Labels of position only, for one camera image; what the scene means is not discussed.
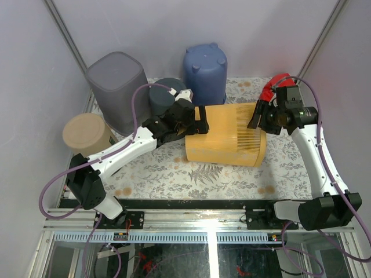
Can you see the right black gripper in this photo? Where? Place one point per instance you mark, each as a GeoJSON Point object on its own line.
{"type": "Point", "coordinates": [261, 108]}

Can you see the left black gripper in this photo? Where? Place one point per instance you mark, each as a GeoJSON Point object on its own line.
{"type": "Point", "coordinates": [199, 127]}

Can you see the yellow mesh waste basket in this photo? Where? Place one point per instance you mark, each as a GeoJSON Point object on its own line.
{"type": "Point", "coordinates": [229, 140]}

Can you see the blue plastic bucket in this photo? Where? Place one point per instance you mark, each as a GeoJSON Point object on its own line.
{"type": "Point", "coordinates": [205, 73]}

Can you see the grey mesh waste basket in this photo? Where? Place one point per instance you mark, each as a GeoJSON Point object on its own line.
{"type": "Point", "coordinates": [113, 79]}

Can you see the beige bin with black rim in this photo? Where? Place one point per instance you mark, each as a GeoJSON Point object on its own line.
{"type": "Point", "coordinates": [88, 134]}

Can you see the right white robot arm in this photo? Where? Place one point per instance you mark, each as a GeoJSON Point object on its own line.
{"type": "Point", "coordinates": [332, 203]}

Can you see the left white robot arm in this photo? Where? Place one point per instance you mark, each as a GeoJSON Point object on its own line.
{"type": "Point", "coordinates": [86, 175]}

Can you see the red object behind basket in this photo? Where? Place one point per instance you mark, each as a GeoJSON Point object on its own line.
{"type": "Point", "coordinates": [267, 93]}

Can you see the floral table cloth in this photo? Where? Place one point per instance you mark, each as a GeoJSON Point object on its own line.
{"type": "Point", "coordinates": [165, 173]}

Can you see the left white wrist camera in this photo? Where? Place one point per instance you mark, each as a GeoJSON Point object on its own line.
{"type": "Point", "coordinates": [186, 94]}

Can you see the aluminium mounting rail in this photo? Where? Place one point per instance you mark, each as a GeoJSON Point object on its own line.
{"type": "Point", "coordinates": [163, 226]}

